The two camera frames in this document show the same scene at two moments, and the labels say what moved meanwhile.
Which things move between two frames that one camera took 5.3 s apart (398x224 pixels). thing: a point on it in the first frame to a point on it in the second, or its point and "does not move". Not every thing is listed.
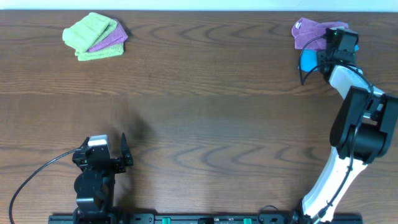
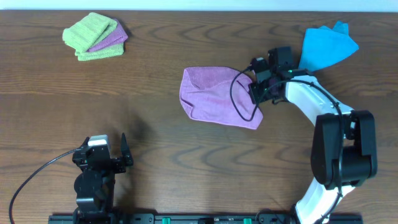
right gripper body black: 322,55 to 258,88
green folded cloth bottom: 109,51 does not move
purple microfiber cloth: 304,30 to 220,94
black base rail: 215,218 does not move
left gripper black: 104,160 does not move
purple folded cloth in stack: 118,35 does not move
